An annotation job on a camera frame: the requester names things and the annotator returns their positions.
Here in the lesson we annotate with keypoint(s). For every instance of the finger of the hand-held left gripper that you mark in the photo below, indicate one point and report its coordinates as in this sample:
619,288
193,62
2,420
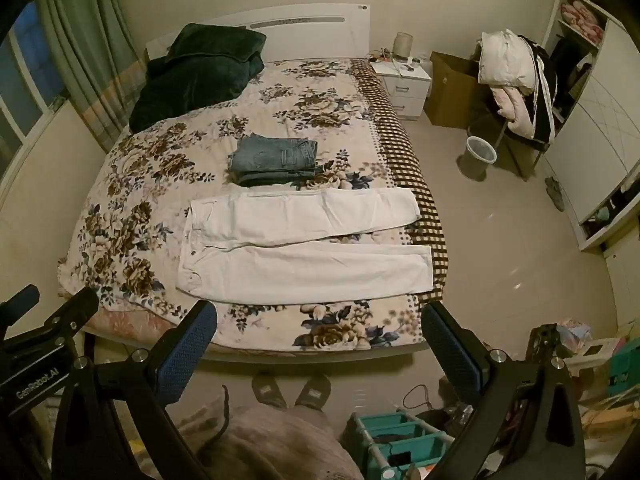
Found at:
20,301
70,315

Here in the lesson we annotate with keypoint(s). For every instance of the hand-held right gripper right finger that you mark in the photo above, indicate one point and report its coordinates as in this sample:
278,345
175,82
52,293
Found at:
452,355

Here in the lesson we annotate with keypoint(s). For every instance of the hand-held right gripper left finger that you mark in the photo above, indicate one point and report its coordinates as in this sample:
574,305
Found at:
187,355

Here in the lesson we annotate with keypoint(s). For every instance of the white pants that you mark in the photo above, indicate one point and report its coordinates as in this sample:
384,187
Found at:
300,265

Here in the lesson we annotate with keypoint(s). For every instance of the grey slipper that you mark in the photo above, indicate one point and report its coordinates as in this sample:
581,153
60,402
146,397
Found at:
270,391
312,392

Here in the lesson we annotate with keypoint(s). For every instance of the teal storage rack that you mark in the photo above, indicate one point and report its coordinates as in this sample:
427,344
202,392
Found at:
400,440

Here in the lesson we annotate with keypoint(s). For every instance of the pink and blue plastic bag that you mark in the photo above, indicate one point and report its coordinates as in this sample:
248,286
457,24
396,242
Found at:
575,331

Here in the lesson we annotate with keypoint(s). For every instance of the person's legs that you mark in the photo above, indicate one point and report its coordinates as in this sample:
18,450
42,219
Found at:
280,445

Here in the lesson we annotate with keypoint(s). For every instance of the white box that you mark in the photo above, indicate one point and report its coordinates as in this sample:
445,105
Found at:
597,352

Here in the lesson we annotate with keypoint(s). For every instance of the teal box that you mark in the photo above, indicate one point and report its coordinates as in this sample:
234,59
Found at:
625,370

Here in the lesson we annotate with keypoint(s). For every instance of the pair of grey shoes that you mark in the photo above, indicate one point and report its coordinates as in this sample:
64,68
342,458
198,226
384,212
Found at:
555,192

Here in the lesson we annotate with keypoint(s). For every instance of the mesh waste bin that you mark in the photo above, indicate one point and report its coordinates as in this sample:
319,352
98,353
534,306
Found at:
481,150

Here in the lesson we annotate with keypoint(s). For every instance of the brown checked bed sheet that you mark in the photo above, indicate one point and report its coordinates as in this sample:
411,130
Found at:
400,150

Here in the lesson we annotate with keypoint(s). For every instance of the folded dark green garment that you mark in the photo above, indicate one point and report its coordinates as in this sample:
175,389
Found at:
275,157

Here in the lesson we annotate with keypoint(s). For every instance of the dark chair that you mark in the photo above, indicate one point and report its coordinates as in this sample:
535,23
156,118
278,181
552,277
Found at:
515,147

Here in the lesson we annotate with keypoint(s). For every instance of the white framed window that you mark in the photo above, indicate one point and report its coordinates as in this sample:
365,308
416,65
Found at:
25,75

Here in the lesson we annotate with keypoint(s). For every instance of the pink garment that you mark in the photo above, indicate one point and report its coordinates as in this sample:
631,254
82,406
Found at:
515,110

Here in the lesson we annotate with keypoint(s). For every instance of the green striped curtain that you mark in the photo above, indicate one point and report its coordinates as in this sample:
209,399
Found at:
85,50

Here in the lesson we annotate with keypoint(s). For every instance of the brown cardboard box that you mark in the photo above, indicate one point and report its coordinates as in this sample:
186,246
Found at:
450,90

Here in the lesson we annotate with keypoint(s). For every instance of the white nightstand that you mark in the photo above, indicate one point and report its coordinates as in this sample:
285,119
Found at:
405,90

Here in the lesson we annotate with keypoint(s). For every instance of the dark green plush blanket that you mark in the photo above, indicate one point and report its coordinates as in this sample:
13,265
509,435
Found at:
195,75

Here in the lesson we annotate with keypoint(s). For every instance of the white wardrobe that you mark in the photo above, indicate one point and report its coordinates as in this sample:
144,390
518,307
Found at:
600,125

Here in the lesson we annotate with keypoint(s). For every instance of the black garment with white stripe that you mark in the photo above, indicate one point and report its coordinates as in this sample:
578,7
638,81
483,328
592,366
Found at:
545,90

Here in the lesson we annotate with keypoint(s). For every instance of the white padded jacket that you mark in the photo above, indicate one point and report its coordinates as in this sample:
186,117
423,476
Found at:
505,60

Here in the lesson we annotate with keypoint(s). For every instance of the beige table lamp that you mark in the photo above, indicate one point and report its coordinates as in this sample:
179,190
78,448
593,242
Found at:
403,45

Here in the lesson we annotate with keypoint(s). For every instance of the white bed with headboard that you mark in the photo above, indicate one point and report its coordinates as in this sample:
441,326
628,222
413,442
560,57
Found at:
310,35

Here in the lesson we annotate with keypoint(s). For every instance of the pink folded blanket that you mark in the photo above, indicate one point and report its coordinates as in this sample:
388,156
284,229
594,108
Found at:
580,20

